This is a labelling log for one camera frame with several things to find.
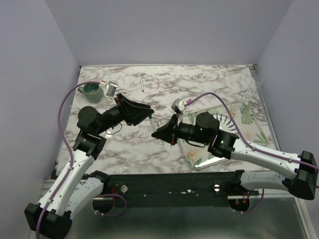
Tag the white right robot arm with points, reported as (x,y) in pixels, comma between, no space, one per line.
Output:
(295,173)

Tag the black mounting base bar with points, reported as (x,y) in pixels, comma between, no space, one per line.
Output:
(219,189)

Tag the leaf pattern glass tray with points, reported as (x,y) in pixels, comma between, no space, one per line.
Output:
(248,122)

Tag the striped white blue plate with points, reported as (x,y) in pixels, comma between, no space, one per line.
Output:
(226,124)

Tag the pink tipped white pen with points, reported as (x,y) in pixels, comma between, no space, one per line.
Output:
(142,85)

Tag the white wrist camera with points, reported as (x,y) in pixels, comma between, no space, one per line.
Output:
(108,88)
(178,106)

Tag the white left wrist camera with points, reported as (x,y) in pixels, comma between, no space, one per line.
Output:
(108,88)

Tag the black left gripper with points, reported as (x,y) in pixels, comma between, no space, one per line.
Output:
(133,112)

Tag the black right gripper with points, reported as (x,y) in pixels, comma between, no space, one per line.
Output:
(169,132)

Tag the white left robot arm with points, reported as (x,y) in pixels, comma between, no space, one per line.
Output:
(49,217)

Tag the green ceramic mug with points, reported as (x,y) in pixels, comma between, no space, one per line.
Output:
(92,92)

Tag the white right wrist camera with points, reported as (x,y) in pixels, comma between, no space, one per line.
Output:
(178,106)

